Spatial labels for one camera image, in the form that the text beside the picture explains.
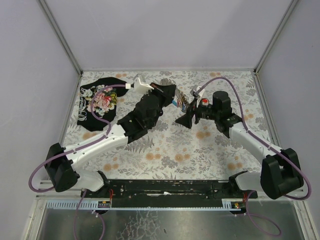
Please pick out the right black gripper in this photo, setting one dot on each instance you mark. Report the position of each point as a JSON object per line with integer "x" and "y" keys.
{"x": 194, "y": 115}

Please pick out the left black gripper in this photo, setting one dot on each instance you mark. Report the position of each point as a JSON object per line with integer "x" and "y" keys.
{"x": 163, "y": 97}

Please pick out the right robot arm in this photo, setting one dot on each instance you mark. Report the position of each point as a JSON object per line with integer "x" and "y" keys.
{"x": 279, "y": 174}

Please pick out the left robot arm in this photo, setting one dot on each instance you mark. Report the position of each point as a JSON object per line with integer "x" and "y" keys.
{"x": 64, "y": 164}

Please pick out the black floral cloth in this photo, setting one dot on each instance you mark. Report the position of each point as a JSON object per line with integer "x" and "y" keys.
{"x": 98, "y": 102}

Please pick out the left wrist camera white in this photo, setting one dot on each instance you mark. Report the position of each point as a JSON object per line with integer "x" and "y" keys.
{"x": 139, "y": 85}

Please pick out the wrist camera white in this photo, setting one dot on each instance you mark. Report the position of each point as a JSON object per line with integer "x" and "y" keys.
{"x": 139, "y": 85}
{"x": 197, "y": 93}

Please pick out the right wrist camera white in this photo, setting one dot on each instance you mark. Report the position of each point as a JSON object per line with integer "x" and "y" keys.
{"x": 197, "y": 93}

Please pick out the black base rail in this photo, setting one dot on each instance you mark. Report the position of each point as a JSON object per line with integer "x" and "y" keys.
{"x": 171, "y": 191}

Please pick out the white cable duct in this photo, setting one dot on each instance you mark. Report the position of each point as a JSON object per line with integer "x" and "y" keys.
{"x": 149, "y": 204}

